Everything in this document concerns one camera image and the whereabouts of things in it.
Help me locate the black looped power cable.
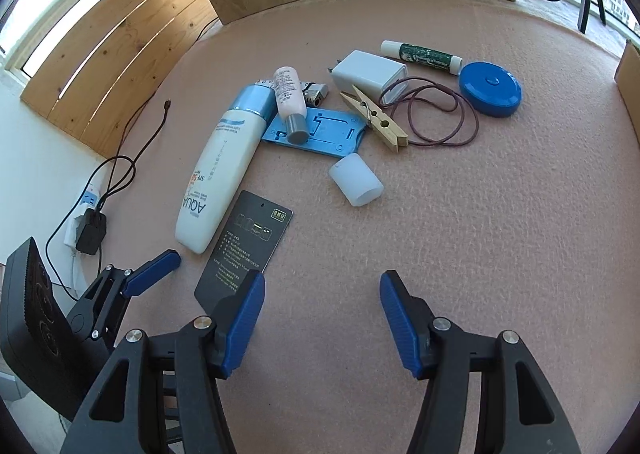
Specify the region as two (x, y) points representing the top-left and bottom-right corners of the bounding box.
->
(45, 156), (137, 291)

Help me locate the cardboard box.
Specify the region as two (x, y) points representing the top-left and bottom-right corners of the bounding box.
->
(614, 40), (640, 135)

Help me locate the brown rubber band loop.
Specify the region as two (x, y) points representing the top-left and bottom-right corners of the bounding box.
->
(378, 76), (479, 149)

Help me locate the green lip balm tube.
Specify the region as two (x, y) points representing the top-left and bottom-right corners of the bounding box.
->
(380, 40), (463, 76)

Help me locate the wooden clothespin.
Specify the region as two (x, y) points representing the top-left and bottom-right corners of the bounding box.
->
(340, 85), (410, 153)

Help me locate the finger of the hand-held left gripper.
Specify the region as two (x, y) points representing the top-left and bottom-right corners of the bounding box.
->
(67, 249), (182, 352)

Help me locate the black card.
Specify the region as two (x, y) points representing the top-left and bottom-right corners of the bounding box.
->
(194, 190), (294, 317)

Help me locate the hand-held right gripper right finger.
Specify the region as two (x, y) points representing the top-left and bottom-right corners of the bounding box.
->
(379, 270), (583, 454)

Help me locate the white translucent cap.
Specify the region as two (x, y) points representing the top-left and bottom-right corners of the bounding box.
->
(328, 153), (385, 208)

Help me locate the black cable with plug end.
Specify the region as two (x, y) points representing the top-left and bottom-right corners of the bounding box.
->
(97, 98), (173, 215)

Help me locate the blue round tape measure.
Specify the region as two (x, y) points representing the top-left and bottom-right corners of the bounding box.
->
(458, 61), (523, 119)

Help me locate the black power adapter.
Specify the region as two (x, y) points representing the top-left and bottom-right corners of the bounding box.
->
(75, 208), (108, 256)

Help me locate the white charger adapter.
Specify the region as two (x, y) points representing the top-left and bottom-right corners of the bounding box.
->
(327, 50), (407, 104)

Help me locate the white power strip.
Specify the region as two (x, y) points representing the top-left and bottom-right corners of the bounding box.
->
(64, 179), (108, 295)

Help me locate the wooden slatted board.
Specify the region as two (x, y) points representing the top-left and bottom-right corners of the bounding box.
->
(20, 0), (221, 159)

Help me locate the blue plastic phone stand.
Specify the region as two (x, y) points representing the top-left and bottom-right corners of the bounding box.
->
(260, 106), (368, 159)

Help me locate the small pink bottle grey cap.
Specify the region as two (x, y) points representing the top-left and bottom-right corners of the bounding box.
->
(271, 66), (308, 145)

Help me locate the patterned wrapped candy bar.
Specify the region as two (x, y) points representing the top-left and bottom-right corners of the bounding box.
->
(254, 78), (330, 103)

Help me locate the white sunscreen bottle blue cap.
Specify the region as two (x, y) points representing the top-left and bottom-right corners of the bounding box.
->
(175, 84), (275, 255)

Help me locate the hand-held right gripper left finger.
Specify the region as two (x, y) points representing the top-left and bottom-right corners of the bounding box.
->
(60, 270), (267, 454)

